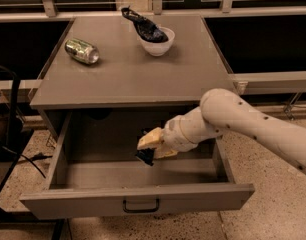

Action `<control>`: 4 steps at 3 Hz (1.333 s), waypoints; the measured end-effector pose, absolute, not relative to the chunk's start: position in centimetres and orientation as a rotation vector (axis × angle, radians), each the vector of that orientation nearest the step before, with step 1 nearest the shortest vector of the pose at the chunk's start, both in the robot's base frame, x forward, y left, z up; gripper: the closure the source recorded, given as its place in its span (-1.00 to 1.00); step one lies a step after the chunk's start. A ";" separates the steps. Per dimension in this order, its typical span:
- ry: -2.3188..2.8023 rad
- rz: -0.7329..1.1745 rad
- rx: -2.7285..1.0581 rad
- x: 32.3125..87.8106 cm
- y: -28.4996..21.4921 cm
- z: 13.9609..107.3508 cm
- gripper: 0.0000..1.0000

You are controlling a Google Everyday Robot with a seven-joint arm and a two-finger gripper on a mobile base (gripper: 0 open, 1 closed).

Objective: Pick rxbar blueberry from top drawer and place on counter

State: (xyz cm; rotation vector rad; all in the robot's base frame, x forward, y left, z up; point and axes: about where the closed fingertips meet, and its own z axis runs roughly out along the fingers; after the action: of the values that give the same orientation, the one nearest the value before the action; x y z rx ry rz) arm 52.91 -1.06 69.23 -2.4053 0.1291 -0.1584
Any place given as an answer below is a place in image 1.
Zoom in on black floor cable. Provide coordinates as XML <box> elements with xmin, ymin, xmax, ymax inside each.
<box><xmin>2</xmin><ymin>145</ymin><xmax>54</xmax><ymax>179</ymax></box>

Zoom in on black chair frame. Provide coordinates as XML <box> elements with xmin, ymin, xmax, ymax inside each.
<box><xmin>0</xmin><ymin>65</ymin><xmax>33</xmax><ymax>192</ymax></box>

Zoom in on dark blue rxbar wrapper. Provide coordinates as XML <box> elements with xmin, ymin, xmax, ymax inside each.
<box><xmin>135</xmin><ymin>148</ymin><xmax>154</xmax><ymax>166</ymax></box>

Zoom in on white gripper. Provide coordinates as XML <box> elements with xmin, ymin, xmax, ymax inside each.
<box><xmin>137</xmin><ymin>115</ymin><xmax>197</xmax><ymax>159</ymax></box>

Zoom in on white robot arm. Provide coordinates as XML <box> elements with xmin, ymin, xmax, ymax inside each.
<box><xmin>137</xmin><ymin>89</ymin><xmax>306</xmax><ymax>175</ymax></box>

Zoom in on black drawer handle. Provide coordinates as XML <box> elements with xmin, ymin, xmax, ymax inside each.
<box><xmin>122</xmin><ymin>199</ymin><xmax>160</xmax><ymax>214</ymax></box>

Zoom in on white bowl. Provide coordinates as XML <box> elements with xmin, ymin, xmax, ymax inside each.
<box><xmin>140</xmin><ymin>27</ymin><xmax>175</xmax><ymax>57</ymax></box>

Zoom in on green soda can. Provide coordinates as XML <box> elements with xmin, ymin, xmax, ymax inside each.
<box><xmin>64</xmin><ymin>38</ymin><xmax>99</xmax><ymax>65</ymax></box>

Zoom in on metal window railing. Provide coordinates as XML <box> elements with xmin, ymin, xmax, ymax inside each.
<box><xmin>0</xmin><ymin>0</ymin><xmax>306</xmax><ymax>24</ymax></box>

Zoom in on dark chip bag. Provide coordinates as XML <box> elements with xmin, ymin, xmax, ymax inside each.
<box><xmin>121</xmin><ymin>7</ymin><xmax>169</xmax><ymax>43</ymax></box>

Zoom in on grey drawer cabinet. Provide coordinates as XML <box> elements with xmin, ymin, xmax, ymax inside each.
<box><xmin>28</xmin><ymin>14</ymin><xmax>241</xmax><ymax>142</ymax></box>

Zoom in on open grey top drawer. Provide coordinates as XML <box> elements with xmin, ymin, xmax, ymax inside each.
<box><xmin>20</xmin><ymin>109</ymin><xmax>254</xmax><ymax>219</ymax></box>

